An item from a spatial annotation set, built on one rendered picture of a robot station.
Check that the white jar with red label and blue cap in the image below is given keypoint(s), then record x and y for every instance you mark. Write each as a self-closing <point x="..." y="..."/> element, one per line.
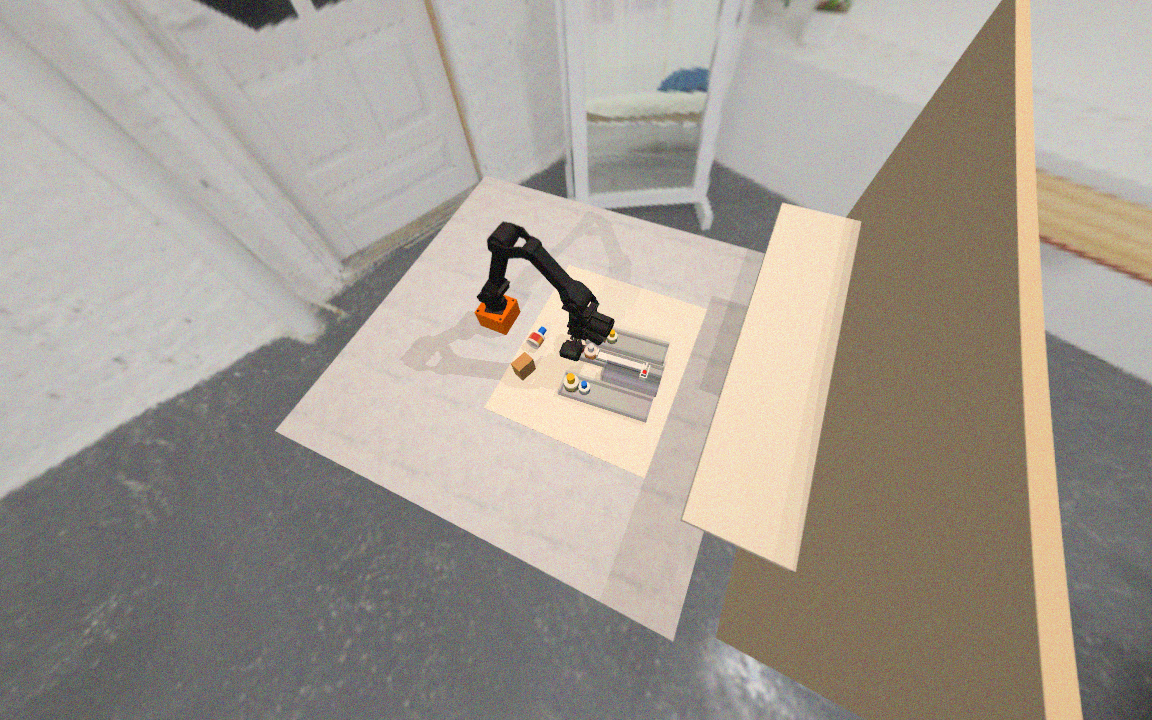
<point x="536" y="338"/>

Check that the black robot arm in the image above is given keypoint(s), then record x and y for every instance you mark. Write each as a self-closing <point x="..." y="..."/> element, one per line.
<point x="573" y="294"/>

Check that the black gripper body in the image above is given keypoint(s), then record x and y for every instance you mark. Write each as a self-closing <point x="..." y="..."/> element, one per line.
<point x="573" y="350"/>

